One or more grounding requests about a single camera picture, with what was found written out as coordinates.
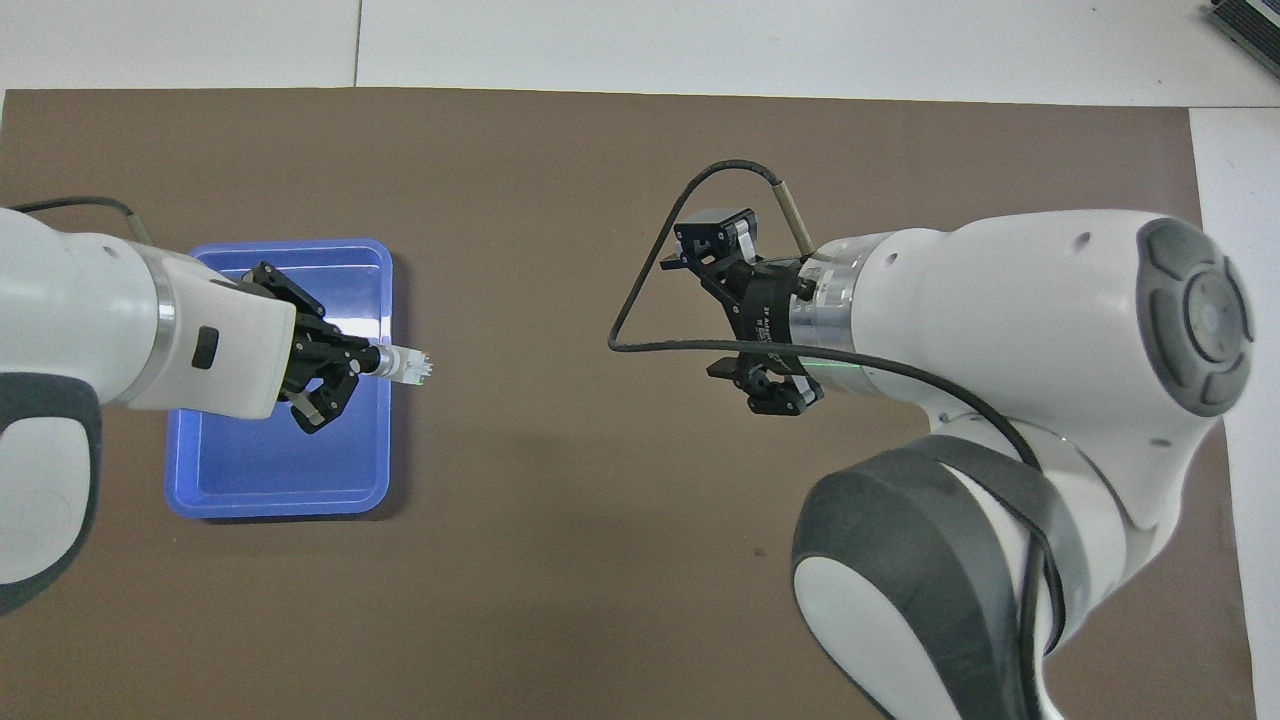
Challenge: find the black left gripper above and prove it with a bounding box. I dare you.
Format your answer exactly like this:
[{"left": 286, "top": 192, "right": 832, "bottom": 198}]
[{"left": 245, "top": 262, "right": 383, "bottom": 436}]

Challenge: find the grey ribbed device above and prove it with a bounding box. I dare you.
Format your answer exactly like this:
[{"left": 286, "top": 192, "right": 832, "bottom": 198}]
[{"left": 1205, "top": 0, "right": 1280, "bottom": 81}]

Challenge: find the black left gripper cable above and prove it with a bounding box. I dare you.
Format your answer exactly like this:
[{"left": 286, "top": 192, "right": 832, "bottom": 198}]
[{"left": 10, "top": 197, "right": 151, "bottom": 246}]

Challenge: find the brown table mat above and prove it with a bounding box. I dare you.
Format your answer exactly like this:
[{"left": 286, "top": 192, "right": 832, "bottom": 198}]
[{"left": 0, "top": 88, "right": 1257, "bottom": 720}]

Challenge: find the white rotary switch orange base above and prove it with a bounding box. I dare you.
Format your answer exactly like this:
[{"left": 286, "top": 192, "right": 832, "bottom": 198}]
[{"left": 375, "top": 343, "right": 437, "bottom": 386}]

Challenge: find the blue plastic tray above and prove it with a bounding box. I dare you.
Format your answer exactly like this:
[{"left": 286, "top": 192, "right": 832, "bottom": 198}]
[{"left": 164, "top": 238, "right": 394, "bottom": 521}]

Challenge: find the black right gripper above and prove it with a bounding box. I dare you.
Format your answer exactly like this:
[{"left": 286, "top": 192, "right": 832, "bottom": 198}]
[{"left": 662, "top": 207, "right": 826, "bottom": 416}]

